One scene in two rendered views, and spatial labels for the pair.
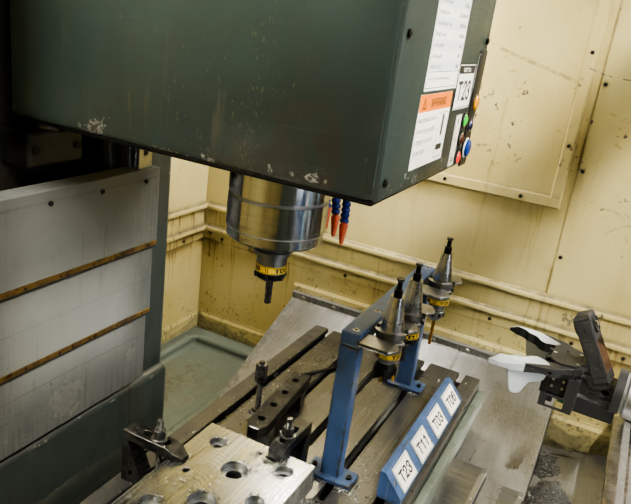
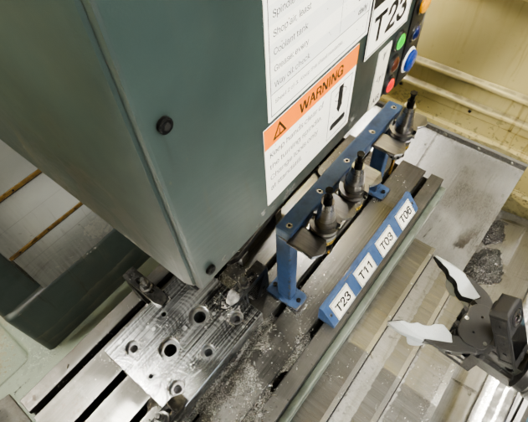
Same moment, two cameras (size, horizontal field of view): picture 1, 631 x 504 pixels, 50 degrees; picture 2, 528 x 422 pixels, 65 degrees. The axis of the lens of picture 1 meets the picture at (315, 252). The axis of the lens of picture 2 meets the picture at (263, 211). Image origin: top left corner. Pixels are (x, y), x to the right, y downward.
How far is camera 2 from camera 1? 73 cm
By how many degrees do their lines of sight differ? 38
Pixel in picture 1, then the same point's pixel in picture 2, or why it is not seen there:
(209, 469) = (180, 314)
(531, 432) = (484, 217)
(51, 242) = not seen: hidden behind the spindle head
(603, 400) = (506, 371)
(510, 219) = (509, 20)
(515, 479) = (458, 256)
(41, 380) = (69, 226)
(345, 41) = (74, 121)
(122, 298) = not seen: hidden behind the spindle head
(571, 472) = (515, 240)
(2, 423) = (48, 259)
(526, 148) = not seen: outside the picture
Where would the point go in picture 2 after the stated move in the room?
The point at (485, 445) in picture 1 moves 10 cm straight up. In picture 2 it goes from (440, 224) to (449, 207)
